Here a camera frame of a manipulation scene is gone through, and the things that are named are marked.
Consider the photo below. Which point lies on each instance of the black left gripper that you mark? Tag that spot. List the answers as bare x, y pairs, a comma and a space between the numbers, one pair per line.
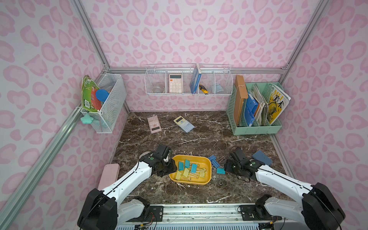
167, 167

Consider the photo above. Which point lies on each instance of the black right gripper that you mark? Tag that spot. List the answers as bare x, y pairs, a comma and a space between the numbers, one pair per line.
231, 167

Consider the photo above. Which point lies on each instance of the teal binder clip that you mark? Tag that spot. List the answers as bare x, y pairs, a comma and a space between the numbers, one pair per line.
187, 164
181, 166
221, 171
194, 168

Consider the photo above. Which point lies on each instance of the white tape roll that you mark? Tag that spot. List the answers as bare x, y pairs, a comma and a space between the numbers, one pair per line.
142, 156

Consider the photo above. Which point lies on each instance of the blue binder clip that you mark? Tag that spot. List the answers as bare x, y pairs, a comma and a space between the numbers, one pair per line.
212, 158
215, 164

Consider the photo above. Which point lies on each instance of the yellow binder clip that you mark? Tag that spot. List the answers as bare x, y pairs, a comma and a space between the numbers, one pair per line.
179, 177
187, 173
202, 173

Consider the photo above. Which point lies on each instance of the yellow plastic storage box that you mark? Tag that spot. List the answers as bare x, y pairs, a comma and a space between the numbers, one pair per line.
204, 163

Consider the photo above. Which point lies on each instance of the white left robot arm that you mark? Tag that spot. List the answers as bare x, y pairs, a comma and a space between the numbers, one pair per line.
105, 209

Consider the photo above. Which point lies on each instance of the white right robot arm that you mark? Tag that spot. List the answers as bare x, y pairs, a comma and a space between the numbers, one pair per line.
313, 206

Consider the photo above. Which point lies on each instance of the pink calculator on table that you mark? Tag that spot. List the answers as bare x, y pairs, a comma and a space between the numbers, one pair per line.
154, 124

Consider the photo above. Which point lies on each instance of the yellow blue calculator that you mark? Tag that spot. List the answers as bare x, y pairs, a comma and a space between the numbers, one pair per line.
185, 125

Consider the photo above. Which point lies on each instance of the pink pencil case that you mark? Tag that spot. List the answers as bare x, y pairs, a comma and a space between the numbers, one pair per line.
109, 175

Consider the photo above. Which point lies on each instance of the green plastic file organizer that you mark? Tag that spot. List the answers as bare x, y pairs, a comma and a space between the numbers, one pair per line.
255, 129

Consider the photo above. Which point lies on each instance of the blue folder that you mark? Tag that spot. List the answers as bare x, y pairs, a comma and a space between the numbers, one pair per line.
250, 110

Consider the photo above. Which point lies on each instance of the brown folder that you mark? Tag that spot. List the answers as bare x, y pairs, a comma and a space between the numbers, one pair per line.
241, 95

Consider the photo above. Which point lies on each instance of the clear tape roll in basket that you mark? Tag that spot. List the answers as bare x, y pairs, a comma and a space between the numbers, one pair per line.
158, 89

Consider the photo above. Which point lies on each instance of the yellow art magazine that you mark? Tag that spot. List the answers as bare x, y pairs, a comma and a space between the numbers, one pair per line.
278, 101

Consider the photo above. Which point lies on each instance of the yellow black small tool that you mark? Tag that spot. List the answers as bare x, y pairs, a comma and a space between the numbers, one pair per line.
203, 89

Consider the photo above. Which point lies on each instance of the pink calculator in basket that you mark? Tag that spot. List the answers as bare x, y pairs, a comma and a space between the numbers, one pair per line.
175, 83

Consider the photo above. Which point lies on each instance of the mint star toy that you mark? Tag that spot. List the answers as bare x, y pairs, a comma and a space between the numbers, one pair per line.
87, 119

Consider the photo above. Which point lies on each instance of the blue round disc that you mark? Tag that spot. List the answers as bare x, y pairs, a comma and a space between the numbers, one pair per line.
102, 95

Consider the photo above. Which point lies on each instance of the blue book in basket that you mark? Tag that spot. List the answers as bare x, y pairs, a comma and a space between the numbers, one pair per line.
194, 84

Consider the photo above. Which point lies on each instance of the green snack package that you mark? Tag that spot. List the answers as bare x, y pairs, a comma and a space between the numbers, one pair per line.
89, 100

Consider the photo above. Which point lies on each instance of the metal base rail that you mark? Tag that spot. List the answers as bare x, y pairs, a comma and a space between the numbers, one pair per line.
211, 217

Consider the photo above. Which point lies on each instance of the white wire basket left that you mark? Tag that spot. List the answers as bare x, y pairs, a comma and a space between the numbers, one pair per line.
105, 119

